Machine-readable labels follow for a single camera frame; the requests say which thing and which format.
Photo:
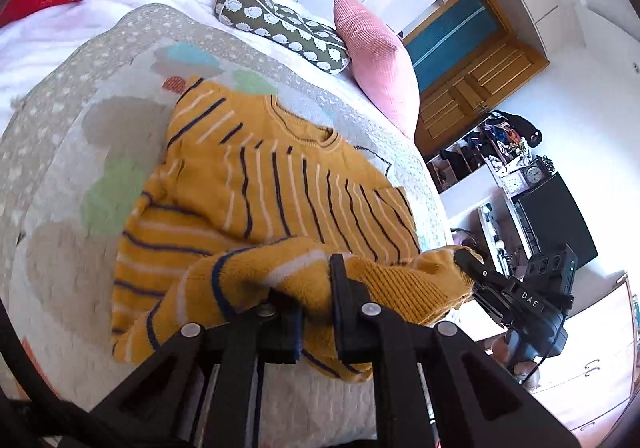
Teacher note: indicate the teal glass door panel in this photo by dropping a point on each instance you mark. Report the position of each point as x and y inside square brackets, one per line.
[450, 38]

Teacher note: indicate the wooden door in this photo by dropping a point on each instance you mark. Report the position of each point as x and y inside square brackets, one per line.
[480, 83]

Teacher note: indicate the grey patterned bed quilt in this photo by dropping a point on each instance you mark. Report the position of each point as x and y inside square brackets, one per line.
[65, 128]

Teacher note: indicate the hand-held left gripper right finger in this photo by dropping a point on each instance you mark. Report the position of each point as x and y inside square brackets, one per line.
[345, 308]

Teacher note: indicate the white drawer cabinet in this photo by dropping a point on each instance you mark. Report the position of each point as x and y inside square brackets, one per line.
[590, 358]

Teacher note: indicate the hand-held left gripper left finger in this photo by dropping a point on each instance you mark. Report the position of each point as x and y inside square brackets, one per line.
[285, 328]

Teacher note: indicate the dark round clock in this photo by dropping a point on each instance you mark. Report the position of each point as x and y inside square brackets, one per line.
[534, 174]

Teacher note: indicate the black monitor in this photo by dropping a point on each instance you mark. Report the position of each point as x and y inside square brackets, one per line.
[557, 220]

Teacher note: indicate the person's right hand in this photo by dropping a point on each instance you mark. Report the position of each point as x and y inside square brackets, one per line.
[525, 372]

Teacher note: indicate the olive hedgehog print pillow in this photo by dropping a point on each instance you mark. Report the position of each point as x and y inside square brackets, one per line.
[280, 25]

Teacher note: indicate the cluttered white shelf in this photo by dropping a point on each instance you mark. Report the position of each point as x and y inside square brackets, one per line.
[480, 148]

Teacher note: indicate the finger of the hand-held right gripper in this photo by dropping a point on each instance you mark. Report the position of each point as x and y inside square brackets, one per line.
[477, 268]

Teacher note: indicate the yellow striped sweater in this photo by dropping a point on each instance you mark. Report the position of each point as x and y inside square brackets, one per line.
[260, 188]

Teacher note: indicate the white desk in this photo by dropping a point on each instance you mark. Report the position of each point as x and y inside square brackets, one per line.
[480, 208]

